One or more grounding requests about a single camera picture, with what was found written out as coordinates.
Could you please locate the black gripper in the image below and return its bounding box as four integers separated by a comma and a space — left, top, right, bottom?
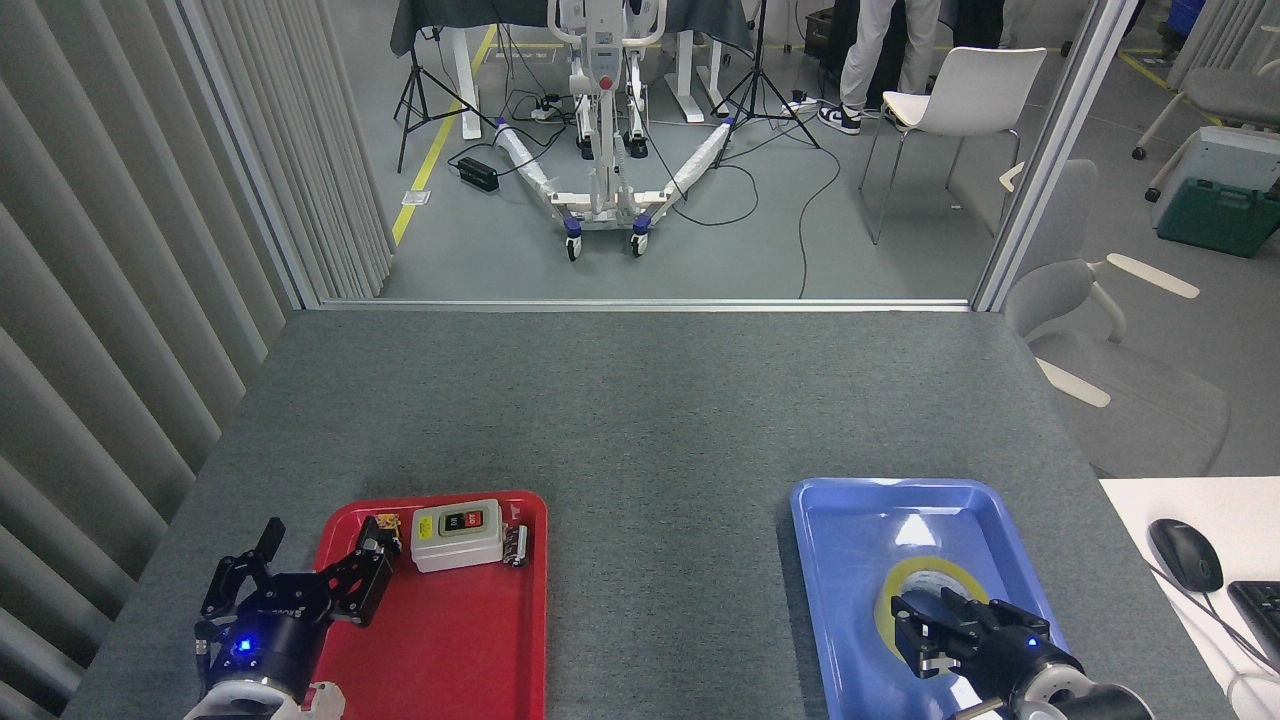
200, 517, 393, 696
893, 590, 1079, 706

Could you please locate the yellow tape roll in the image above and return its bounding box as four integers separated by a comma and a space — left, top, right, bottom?
873, 555, 991, 681

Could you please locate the blue plastic tray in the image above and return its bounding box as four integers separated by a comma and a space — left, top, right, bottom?
790, 478, 1099, 720

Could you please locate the red plastic tray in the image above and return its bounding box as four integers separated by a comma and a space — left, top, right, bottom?
300, 490, 549, 720

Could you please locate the white desk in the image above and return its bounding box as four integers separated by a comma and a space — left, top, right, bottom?
1100, 477, 1280, 720

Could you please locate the black computer mouse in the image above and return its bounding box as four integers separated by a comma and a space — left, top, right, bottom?
1148, 518, 1224, 594

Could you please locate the grey office chair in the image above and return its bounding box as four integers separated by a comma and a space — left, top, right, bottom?
1003, 160, 1231, 479

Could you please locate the black keyboard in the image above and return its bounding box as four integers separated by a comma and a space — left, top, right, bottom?
1227, 580, 1280, 671

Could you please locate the grey ribbed partition panel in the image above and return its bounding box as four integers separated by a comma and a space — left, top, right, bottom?
0, 0, 396, 720

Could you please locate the green plastic case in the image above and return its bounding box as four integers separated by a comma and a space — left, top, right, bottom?
1157, 178, 1280, 259

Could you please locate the black tripod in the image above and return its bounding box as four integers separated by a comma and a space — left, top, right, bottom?
712, 0, 821, 169
393, 0, 496, 173

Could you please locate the white plastic chair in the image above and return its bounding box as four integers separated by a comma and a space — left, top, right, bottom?
858, 47, 1048, 246

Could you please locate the grey white box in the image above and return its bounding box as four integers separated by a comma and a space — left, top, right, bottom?
1150, 127, 1280, 231

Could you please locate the white stand on wheels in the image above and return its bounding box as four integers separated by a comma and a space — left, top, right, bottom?
493, 0, 736, 263

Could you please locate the person in pale trousers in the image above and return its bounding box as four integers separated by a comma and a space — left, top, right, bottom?
818, 0, 941, 136

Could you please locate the table with dark cloth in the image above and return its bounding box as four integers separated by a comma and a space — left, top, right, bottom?
388, 0, 756, 141

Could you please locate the grey chair with wheels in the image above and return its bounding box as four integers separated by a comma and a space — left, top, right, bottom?
1132, 60, 1280, 201

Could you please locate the grey two-button switch box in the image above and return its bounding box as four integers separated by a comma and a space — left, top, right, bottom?
410, 498, 506, 573

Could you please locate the long black floor cable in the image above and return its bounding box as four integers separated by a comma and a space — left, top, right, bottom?
797, 120, 843, 299

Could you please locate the silver frame post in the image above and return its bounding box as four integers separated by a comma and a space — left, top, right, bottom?
972, 0, 1141, 313
165, 0, 321, 309

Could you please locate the silver frame rail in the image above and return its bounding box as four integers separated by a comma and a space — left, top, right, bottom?
318, 298, 973, 313

